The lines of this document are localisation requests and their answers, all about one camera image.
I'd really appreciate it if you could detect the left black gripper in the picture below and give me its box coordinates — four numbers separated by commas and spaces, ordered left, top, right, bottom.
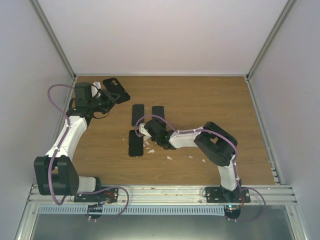
88, 89, 120, 115

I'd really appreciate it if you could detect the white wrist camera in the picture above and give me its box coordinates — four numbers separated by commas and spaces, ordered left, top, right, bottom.
138, 123, 152, 138
90, 81, 102, 98

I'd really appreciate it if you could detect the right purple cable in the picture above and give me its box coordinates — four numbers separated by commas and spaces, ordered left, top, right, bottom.
134, 114, 242, 193

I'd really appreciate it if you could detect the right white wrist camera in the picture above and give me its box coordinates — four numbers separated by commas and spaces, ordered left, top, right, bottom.
138, 123, 152, 138

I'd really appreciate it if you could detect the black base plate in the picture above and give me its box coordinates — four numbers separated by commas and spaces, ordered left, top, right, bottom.
70, 188, 119, 204
201, 185, 251, 203

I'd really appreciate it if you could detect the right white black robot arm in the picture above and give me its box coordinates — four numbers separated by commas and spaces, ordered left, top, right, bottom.
139, 119, 241, 203

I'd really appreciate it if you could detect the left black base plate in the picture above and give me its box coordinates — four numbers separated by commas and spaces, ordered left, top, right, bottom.
70, 188, 119, 204

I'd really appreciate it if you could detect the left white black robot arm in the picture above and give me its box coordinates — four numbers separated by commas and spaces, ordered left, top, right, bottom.
33, 82, 121, 202

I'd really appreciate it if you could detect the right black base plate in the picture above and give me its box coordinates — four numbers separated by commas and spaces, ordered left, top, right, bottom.
201, 185, 251, 203

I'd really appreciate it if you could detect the white debris pile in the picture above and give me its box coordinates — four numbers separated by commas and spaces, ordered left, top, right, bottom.
143, 141, 155, 154

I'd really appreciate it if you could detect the aluminium front rail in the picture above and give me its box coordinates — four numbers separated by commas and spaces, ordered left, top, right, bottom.
27, 183, 298, 205

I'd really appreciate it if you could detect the grey slotted cable duct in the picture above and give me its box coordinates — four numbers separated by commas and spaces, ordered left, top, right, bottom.
38, 204, 225, 216

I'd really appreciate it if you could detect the aluminium corner post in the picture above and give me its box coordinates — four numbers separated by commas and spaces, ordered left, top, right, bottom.
29, 0, 77, 82
245, 0, 297, 82

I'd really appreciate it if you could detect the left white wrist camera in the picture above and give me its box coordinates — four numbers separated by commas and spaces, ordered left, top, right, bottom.
90, 81, 102, 98

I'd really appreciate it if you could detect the left aluminium corner post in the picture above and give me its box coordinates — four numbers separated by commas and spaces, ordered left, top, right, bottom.
29, 0, 77, 82

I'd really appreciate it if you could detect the right aluminium corner post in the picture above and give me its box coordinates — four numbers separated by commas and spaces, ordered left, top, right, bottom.
245, 0, 297, 82

